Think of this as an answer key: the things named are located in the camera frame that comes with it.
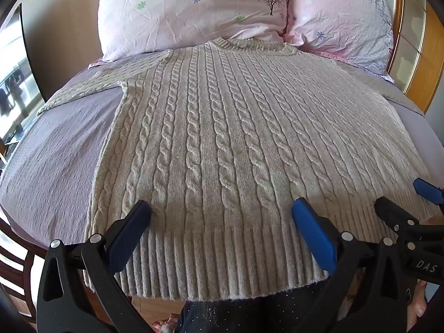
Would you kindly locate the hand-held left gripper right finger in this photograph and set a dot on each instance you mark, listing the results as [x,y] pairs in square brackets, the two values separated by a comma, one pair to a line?
[312,230]

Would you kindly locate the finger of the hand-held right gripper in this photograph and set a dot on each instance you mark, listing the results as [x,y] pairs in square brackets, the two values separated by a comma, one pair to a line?
[426,188]
[393,212]

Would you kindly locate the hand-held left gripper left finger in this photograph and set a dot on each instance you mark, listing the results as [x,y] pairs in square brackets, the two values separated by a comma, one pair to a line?
[134,222]

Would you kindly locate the person's right hand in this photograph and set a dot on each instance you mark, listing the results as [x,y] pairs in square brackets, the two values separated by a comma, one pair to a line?
[418,307]

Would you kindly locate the purple textured bedspread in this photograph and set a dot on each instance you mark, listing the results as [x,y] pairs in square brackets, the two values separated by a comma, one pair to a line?
[52,166]

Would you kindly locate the person's dark speckled pants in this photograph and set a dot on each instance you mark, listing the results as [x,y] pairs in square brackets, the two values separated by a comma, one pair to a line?
[249,314]

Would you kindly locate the person's foot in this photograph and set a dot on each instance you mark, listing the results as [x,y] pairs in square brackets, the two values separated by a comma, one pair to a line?
[163,325]

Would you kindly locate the dark wooden chair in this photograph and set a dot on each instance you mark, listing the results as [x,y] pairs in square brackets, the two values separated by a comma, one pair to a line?
[14,267]

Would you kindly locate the wooden headboard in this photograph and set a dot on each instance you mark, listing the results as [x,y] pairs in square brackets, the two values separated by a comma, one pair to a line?
[414,41]

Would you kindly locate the window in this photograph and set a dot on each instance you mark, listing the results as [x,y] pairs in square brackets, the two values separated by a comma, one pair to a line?
[15,86]

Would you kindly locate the pink pillow with flower print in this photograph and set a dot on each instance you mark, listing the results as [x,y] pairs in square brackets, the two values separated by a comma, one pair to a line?
[340,17]

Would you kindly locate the pink pillow with tree print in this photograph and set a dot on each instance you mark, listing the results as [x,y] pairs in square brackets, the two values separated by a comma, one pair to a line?
[180,10]

